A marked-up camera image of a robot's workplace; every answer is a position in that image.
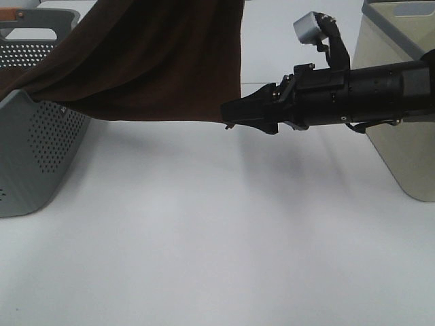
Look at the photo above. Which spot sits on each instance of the brown towel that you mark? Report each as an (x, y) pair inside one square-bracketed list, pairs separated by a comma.
[(143, 61)]

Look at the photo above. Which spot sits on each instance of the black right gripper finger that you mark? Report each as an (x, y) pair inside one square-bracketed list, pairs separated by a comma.
[(250, 107), (263, 124)]

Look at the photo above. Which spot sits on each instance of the grey perforated laundry basket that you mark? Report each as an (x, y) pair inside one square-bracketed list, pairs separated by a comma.
[(39, 140)]

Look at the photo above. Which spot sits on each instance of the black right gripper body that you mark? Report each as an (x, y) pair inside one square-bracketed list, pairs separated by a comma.
[(311, 97)]

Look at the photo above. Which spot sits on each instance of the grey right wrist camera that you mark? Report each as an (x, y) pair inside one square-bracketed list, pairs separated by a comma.
[(308, 30)]

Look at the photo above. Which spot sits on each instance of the beige storage bin grey rim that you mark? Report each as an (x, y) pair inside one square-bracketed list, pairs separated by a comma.
[(391, 32)]

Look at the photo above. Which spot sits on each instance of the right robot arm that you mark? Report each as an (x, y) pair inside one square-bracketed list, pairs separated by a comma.
[(359, 98)]

